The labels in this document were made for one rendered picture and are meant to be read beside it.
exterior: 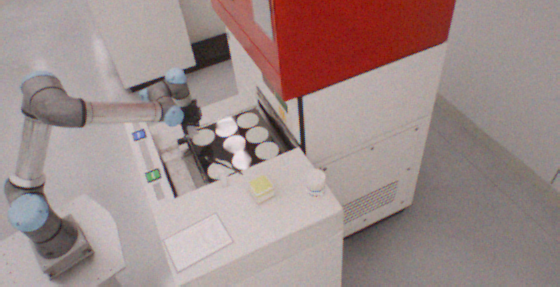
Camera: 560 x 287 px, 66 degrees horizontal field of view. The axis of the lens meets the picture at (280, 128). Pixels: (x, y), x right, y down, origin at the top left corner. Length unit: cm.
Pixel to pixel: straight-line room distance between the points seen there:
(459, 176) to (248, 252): 184
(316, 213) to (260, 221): 20
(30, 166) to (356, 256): 171
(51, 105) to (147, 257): 149
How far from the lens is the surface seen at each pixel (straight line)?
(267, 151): 184
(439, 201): 286
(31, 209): 169
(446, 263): 264
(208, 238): 155
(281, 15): 137
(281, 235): 152
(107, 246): 185
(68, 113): 147
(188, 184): 183
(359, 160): 205
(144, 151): 191
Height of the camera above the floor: 226
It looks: 45 degrees down
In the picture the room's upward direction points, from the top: 7 degrees counter-clockwise
